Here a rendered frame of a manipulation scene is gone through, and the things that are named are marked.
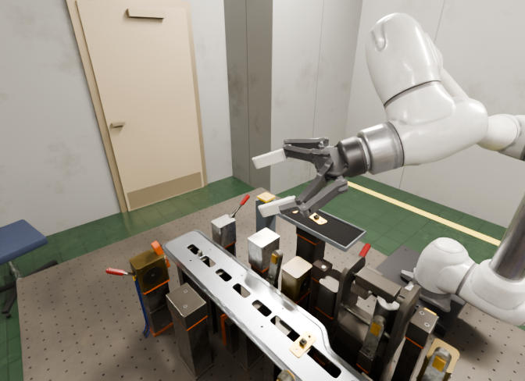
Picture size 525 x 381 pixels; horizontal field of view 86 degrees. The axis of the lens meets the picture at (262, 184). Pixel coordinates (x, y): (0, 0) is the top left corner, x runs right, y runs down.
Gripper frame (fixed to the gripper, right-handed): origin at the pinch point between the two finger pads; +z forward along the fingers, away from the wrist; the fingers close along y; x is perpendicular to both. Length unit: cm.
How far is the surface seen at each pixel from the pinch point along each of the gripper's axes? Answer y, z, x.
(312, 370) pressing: -25, 4, -47
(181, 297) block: 1, 41, -40
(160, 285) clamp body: 12, 56, -49
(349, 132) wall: 291, -90, -245
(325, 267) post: 4, -6, -50
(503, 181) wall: 139, -202, -241
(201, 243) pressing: 29, 42, -53
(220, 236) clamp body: 32, 34, -56
